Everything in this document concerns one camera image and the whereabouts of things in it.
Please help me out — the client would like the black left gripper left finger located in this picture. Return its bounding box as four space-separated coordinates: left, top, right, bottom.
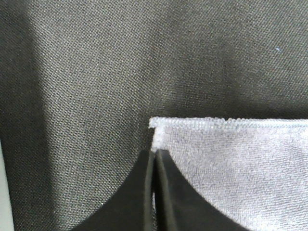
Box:
72 151 154 231

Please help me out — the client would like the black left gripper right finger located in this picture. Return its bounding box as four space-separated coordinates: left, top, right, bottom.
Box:
155 150 247 231

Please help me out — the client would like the grey-blue towel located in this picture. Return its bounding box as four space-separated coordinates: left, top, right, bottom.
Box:
149 117 308 231

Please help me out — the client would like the grey perforated laundry basket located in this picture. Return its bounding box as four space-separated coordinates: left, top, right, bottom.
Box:
0 148 14 231

